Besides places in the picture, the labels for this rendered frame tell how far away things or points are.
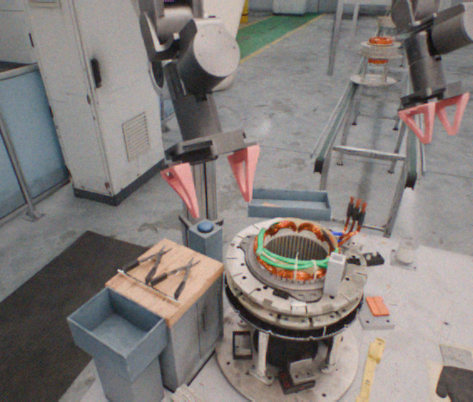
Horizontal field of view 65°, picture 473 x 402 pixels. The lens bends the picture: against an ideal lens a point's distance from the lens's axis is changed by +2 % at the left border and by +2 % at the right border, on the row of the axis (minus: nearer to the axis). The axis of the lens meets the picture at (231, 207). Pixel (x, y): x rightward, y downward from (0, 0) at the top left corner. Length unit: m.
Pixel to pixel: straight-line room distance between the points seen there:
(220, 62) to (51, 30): 2.51
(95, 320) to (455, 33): 0.89
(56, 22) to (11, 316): 1.81
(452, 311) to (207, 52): 1.12
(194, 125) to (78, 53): 2.34
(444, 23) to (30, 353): 2.14
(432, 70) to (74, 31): 2.30
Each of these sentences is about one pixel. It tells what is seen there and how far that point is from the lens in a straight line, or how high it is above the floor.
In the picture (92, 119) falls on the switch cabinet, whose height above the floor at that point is 0.74.
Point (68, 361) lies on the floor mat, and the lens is 2.16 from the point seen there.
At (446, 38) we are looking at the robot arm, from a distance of 0.81.
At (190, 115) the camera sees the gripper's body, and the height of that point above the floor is 1.50.
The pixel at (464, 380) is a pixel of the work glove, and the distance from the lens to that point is 1.17.
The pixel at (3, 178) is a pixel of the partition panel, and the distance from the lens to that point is 3.09.
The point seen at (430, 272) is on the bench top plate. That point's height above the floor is 0.78.
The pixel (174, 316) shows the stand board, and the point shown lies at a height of 1.06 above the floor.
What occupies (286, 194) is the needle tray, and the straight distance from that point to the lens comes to 1.21.
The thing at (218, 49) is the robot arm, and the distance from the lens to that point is 0.45.
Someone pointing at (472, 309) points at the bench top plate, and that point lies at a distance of 1.39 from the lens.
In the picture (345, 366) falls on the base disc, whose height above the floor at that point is 0.80.
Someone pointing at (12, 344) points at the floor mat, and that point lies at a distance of 2.35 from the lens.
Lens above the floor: 1.66
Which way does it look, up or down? 33 degrees down
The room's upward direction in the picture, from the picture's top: straight up
